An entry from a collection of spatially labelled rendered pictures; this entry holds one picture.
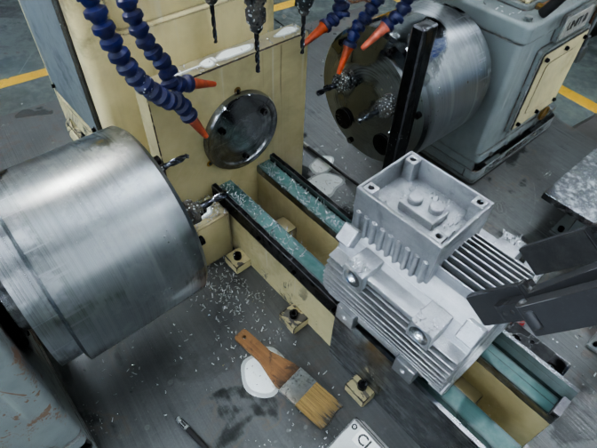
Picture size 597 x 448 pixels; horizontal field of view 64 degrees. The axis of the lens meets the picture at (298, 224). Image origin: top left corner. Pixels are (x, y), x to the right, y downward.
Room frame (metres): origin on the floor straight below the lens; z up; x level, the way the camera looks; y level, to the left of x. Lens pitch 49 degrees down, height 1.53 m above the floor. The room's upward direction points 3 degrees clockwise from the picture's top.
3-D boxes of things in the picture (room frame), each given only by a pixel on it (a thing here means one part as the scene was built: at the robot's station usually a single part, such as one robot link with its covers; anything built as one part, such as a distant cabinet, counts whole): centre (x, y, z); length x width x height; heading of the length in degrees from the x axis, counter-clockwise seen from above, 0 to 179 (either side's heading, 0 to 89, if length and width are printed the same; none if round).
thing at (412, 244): (0.39, -0.14, 1.11); 0.12 x 0.11 x 0.07; 44
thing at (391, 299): (0.36, -0.17, 1.01); 0.20 x 0.19 x 0.19; 44
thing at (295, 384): (0.32, 0.01, 0.80); 0.21 x 0.05 x 0.01; 50
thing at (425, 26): (0.58, -0.15, 1.12); 0.04 x 0.03 x 0.26; 43
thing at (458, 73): (0.81, -0.21, 1.04); 0.41 x 0.25 x 0.25; 133
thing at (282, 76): (0.70, 0.14, 0.97); 0.30 x 0.11 x 0.34; 133
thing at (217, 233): (0.56, 0.17, 0.86); 0.07 x 0.06 x 0.12; 133
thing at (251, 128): (0.66, 0.10, 1.02); 0.15 x 0.02 x 0.15; 133
